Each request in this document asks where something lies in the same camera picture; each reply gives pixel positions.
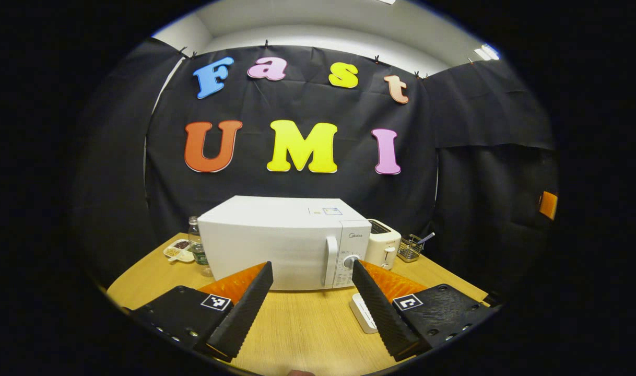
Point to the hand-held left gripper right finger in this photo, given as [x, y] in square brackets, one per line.
[383, 313]

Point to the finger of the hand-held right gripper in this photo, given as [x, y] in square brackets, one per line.
[548, 205]

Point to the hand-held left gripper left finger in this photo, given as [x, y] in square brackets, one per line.
[242, 318]

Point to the white microwave oven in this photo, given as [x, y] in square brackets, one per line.
[276, 235]

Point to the white plastic tray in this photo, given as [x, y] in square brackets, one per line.
[361, 308]

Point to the cream toaster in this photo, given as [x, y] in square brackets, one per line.
[386, 245]

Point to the clear plastic water bottle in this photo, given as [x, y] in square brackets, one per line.
[197, 245]

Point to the white divided snack dish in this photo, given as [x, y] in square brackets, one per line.
[178, 251]

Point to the small ceiling light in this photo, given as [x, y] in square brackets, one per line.
[486, 52]

